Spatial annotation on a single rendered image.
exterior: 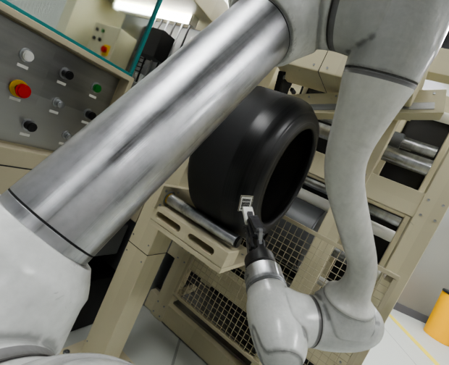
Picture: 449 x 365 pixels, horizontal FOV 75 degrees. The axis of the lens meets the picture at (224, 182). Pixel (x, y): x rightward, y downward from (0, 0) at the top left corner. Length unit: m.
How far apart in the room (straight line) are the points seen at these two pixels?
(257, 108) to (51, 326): 0.80
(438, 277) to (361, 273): 5.19
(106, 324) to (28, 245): 1.29
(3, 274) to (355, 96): 0.43
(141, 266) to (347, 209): 1.01
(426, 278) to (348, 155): 5.27
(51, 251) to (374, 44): 0.43
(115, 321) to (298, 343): 1.04
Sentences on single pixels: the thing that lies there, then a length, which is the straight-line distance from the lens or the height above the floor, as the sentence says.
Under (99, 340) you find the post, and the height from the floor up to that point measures 0.15.
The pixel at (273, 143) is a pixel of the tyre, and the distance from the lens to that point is 0.89.
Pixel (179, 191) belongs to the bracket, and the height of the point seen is 0.93.
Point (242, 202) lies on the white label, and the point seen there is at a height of 1.04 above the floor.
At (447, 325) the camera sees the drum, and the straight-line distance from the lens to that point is 5.34.
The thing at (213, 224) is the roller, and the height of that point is 0.91.
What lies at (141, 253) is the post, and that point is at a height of 0.61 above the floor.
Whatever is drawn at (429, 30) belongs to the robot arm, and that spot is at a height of 1.40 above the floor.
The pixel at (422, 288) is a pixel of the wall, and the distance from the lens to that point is 5.73.
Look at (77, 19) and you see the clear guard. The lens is 1.14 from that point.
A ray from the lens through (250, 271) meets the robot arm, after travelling 0.68.
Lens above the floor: 1.17
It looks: 6 degrees down
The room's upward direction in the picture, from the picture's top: 25 degrees clockwise
